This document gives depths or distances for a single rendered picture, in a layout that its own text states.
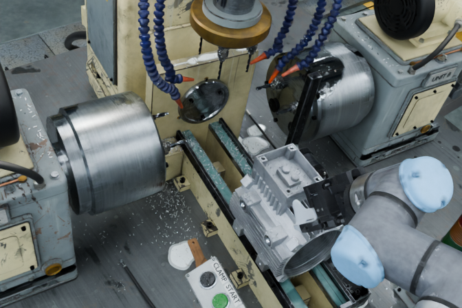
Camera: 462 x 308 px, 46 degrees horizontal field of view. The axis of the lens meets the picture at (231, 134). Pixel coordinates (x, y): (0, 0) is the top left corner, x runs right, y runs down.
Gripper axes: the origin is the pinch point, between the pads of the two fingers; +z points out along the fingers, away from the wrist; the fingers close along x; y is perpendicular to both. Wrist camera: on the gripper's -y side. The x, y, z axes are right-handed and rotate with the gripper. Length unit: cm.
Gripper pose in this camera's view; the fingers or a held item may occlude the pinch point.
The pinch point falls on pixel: (309, 225)
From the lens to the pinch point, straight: 106.5
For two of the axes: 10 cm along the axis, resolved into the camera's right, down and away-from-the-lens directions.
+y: -3.5, -9.3, 1.2
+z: -3.7, 2.6, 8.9
